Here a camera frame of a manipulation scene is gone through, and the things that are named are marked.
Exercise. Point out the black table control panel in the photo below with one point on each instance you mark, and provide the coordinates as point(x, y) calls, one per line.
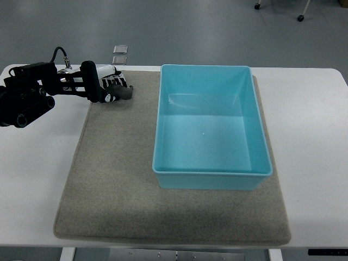
point(327, 252)

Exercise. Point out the upper silver floor plate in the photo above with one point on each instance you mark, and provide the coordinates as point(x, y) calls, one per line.
point(120, 49)

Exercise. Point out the metal bracket under table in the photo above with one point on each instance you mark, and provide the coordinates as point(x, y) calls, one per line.
point(143, 254)

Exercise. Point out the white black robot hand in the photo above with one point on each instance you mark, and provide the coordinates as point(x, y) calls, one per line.
point(97, 78)

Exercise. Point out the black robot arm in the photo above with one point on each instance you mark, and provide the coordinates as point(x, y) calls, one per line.
point(27, 94)

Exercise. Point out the grey felt mat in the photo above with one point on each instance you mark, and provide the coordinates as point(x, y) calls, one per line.
point(112, 194)

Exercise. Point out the black caster wheel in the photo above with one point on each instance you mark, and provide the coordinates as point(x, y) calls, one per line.
point(300, 18)

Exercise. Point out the blue plastic box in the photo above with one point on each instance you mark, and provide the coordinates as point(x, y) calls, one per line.
point(210, 132)

